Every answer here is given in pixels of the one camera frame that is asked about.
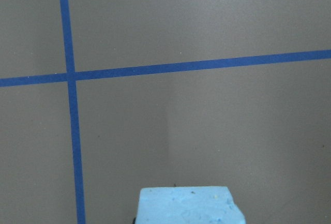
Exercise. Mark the light blue foam block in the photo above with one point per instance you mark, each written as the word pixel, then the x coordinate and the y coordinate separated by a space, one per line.
pixel 190 204

